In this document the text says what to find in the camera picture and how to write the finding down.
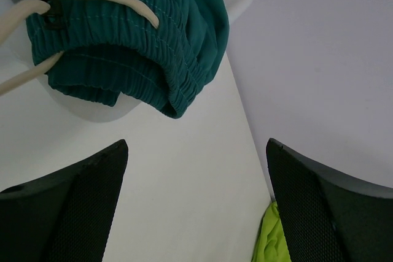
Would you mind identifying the lime green shorts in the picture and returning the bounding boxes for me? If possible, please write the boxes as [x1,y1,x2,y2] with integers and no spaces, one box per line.
[252,201,291,262]

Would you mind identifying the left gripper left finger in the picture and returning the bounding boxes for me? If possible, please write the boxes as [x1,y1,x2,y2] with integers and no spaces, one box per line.
[1,139,128,261]

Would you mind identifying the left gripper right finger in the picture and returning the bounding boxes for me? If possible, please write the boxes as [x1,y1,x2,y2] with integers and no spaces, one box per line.
[266,138,392,261]

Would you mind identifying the teal green shorts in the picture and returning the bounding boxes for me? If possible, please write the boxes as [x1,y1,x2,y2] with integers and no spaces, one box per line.
[0,0,231,120]

